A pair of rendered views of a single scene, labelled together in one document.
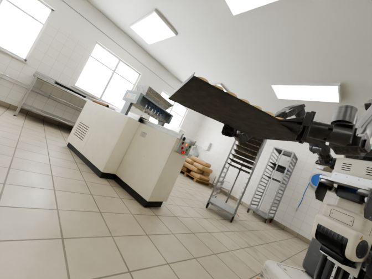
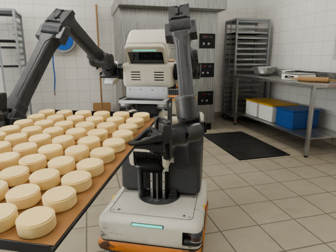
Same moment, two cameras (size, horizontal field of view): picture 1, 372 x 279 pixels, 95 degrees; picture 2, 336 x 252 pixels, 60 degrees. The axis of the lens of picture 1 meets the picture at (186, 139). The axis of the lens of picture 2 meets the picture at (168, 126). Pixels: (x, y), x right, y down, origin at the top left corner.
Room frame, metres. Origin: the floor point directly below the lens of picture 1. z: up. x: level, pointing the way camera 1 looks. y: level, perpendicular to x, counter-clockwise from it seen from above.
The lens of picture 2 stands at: (0.22, 0.27, 1.18)
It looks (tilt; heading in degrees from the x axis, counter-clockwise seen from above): 13 degrees down; 298
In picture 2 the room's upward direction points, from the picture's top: straight up
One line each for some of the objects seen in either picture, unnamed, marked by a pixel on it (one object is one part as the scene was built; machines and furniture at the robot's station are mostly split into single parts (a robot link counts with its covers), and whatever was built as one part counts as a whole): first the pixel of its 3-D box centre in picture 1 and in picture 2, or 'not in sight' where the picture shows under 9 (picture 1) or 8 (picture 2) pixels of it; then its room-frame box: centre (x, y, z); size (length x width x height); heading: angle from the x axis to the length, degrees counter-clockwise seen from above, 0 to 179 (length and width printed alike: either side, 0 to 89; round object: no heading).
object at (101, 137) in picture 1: (113, 139); not in sight; (2.79, 1.07, 0.42); 1.28 x 0.72 x 0.84; 54
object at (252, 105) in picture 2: not in sight; (262, 107); (1.06, -4.75, 0.36); 0.46 x 0.38 x 0.26; 41
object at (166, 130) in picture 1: (131, 115); not in sight; (2.46, 0.86, 0.87); 2.01 x 0.03 x 0.07; 54
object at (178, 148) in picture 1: (184, 148); not in sight; (2.00, -0.02, 0.77); 0.24 x 0.04 x 0.14; 144
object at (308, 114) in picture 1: (292, 122); (146, 137); (0.59, -0.32, 0.99); 0.09 x 0.07 x 0.07; 62
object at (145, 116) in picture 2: not in sight; (141, 117); (0.69, -0.46, 1.01); 0.05 x 0.05 x 0.02
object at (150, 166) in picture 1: (152, 161); not in sight; (2.21, 0.27, 0.45); 0.70 x 0.34 x 0.90; 54
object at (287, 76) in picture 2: not in sight; (298, 76); (0.52, -4.12, 0.92); 0.32 x 0.30 x 0.09; 50
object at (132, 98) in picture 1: (146, 113); not in sight; (2.51, 0.68, 1.01); 0.72 x 0.33 x 0.34; 144
